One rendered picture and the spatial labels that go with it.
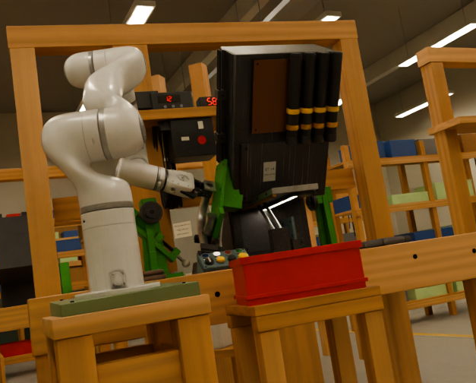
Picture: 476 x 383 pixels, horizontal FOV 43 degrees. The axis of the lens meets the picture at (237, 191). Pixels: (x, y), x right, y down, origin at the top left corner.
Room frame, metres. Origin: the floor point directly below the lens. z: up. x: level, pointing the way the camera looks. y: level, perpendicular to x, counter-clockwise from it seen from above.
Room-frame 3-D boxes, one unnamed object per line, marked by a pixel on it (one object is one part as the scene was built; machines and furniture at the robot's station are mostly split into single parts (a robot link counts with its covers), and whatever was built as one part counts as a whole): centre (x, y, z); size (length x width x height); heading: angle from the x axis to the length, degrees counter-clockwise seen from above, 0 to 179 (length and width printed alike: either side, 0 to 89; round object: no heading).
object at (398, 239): (1.99, -0.44, 0.91); 0.20 x 0.11 x 0.03; 118
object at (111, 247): (1.36, 0.30, 0.97); 0.19 x 0.19 x 0.18
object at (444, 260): (1.88, -0.10, 0.82); 1.50 x 0.14 x 0.15; 108
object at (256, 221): (2.31, -0.08, 1.07); 0.30 x 0.18 x 0.34; 108
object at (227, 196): (2.06, 0.04, 1.17); 0.13 x 0.12 x 0.20; 108
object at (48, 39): (2.43, 0.08, 1.89); 1.50 x 0.09 x 0.09; 108
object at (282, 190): (2.08, -0.12, 1.11); 0.39 x 0.16 x 0.03; 18
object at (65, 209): (2.50, 0.10, 1.23); 1.30 x 0.05 x 0.09; 108
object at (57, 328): (1.36, 0.30, 0.83); 0.32 x 0.32 x 0.04; 22
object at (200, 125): (2.31, 0.15, 1.42); 0.17 x 0.12 x 0.15; 108
